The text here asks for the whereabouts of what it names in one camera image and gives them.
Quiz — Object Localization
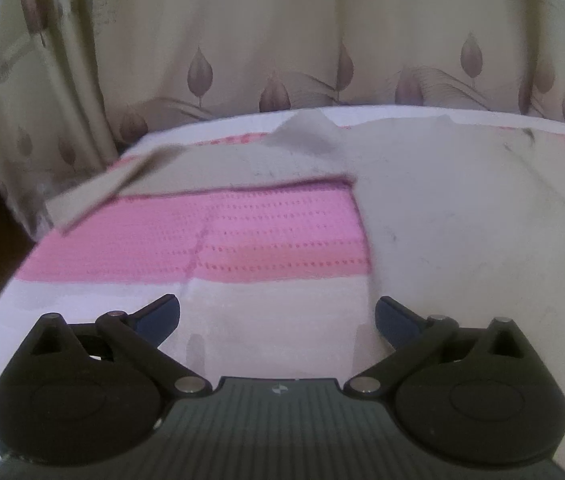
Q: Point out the beige knit sweater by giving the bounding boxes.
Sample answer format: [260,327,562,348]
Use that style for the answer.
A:
[47,112,565,366]

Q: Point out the beige leaf print curtain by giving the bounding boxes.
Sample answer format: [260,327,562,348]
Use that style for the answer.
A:
[0,0,565,237]

